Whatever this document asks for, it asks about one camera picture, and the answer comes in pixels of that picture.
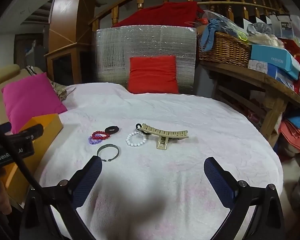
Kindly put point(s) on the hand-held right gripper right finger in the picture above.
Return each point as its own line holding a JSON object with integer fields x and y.
{"x": 217, "y": 177}

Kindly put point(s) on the beige hair claw clip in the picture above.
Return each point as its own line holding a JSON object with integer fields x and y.
{"x": 165, "y": 132}

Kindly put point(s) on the wooden arched cabinet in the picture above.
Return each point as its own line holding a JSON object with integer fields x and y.
{"x": 65, "y": 17}

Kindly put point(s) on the pink pillow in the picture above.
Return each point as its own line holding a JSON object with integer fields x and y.
{"x": 30, "y": 97}

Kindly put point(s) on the dark metal bangle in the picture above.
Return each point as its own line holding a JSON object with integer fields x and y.
{"x": 116, "y": 150}

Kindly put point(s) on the wooden bench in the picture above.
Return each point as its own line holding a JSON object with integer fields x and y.
{"x": 272, "y": 87}

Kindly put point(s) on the wicker basket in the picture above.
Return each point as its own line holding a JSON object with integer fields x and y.
{"x": 222, "y": 50}

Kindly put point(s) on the blue cloth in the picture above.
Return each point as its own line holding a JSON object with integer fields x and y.
{"x": 210, "y": 35}

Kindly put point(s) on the silver insulation panel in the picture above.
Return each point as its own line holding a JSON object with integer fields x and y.
{"x": 110, "y": 55}

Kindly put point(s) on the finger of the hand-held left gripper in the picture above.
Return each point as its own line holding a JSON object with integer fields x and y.
{"x": 31, "y": 130}

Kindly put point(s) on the cream fluffy bundle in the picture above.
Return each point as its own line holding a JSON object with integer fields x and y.
{"x": 262, "y": 39}

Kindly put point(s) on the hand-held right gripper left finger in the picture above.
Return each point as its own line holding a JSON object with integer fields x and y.
{"x": 88, "y": 177}

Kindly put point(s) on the patterned fringed cloth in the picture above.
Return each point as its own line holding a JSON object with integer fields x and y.
{"x": 60, "y": 90}

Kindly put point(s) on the stack of folded cloths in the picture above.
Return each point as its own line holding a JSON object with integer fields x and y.
{"x": 293, "y": 132}

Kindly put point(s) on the wooden stair railing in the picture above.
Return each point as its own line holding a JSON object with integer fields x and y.
{"x": 140, "y": 2}

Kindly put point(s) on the person's left hand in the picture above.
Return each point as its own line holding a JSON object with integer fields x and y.
{"x": 2, "y": 200}

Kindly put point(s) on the white blue cardboard box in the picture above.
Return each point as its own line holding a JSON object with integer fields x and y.
{"x": 265, "y": 71}

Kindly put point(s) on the clear plastic bag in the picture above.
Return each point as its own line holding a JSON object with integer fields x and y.
{"x": 230, "y": 22}

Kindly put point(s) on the dark background cabinet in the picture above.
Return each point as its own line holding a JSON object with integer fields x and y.
{"x": 27, "y": 50}

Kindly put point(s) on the orange cardboard box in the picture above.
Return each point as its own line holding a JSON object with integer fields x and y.
{"x": 50, "y": 127}

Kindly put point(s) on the beige sofa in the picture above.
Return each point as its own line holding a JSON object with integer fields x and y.
{"x": 5, "y": 73}

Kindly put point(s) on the red pillow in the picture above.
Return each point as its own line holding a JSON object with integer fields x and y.
{"x": 152, "y": 75}

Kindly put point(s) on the dark red cloth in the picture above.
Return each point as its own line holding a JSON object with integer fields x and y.
{"x": 165, "y": 12}

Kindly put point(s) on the teal cardboard box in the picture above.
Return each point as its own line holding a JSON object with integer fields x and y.
{"x": 272, "y": 57}

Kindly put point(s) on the red bag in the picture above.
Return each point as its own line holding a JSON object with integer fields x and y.
{"x": 293, "y": 50}

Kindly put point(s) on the row of paper shopping bags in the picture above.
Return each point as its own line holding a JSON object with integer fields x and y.
{"x": 282, "y": 25}

